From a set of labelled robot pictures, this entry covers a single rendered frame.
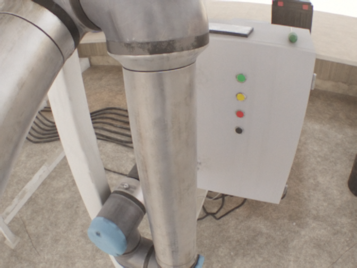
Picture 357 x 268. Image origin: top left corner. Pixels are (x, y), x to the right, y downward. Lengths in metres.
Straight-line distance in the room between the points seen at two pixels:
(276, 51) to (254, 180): 0.47
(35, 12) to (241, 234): 1.58
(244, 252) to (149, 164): 1.33
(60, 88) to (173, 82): 0.27
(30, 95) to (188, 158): 0.20
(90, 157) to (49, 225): 1.49
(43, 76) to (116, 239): 0.35
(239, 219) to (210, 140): 0.96
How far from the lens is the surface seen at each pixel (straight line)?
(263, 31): 0.76
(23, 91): 0.26
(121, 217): 0.53
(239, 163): 0.87
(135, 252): 0.61
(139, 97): 0.28
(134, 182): 0.57
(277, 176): 0.89
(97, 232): 0.53
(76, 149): 0.54
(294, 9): 3.17
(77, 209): 1.97
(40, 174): 2.03
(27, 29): 0.27
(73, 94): 0.49
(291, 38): 0.66
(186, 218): 0.41
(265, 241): 1.66
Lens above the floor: 1.46
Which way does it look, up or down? 39 degrees down
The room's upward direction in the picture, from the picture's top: 7 degrees counter-clockwise
